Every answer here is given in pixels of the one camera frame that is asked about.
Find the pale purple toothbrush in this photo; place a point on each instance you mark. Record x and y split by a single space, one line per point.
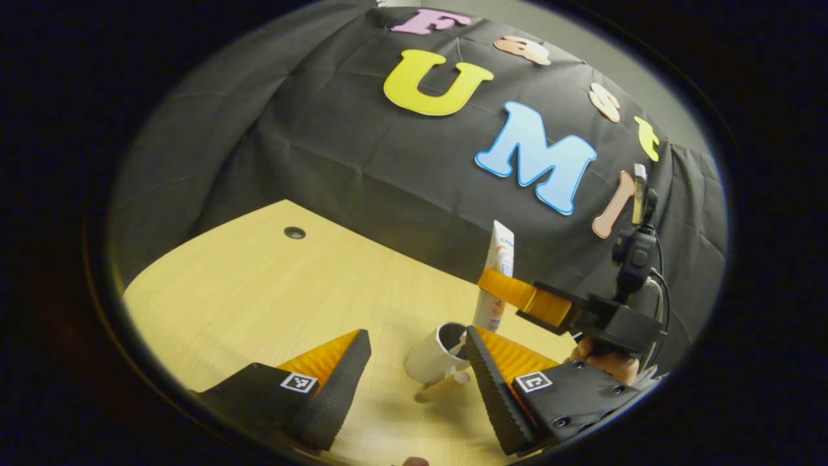
458 349

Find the white toothpaste tube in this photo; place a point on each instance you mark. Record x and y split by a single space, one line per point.
502 249

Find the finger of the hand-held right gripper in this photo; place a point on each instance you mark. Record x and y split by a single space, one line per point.
550 305

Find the light wooden desktop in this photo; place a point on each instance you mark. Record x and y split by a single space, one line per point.
259 291

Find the black backdrop cloth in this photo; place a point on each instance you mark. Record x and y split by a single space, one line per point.
362 168

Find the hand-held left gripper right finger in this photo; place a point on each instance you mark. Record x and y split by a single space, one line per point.
491 388

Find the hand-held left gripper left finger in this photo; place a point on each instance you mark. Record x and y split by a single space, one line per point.
336 395

